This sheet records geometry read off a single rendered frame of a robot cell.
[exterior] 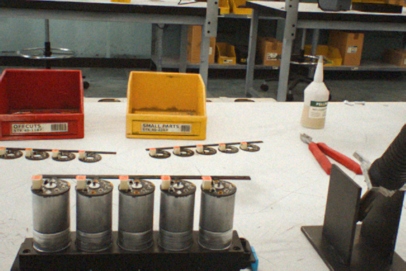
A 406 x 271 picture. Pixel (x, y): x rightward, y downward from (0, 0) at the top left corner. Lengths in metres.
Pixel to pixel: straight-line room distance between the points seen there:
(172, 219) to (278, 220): 0.13
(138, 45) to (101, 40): 0.34
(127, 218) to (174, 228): 0.03
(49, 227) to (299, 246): 0.19
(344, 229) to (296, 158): 0.22
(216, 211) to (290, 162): 0.25
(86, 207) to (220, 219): 0.09
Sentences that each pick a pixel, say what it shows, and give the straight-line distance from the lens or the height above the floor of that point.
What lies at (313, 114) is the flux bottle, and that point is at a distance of 0.71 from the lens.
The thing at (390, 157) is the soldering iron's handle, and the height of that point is 0.85.
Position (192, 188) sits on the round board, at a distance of 0.35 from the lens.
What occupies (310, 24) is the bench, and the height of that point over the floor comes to 0.68.
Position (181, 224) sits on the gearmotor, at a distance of 0.35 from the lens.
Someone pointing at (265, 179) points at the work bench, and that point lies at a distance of 0.53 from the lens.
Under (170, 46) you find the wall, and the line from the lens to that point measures 4.82.
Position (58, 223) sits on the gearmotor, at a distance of 0.35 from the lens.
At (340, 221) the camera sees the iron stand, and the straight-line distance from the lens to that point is 0.40.
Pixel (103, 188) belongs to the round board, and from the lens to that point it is 0.35.
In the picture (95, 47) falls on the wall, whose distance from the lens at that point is 4.76.
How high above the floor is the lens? 0.96
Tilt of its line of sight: 17 degrees down
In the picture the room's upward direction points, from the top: 4 degrees clockwise
